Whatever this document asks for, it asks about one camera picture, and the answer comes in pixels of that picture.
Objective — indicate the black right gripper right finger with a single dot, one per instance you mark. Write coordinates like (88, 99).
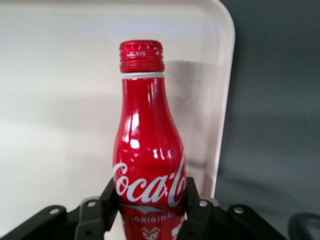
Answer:
(212, 222)

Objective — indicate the red coke bottle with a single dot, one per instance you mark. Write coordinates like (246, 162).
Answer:
(147, 125)

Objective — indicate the beige plastic tray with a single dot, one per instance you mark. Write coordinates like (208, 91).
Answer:
(50, 75)

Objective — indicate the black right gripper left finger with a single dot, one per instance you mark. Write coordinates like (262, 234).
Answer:
(87, 217)

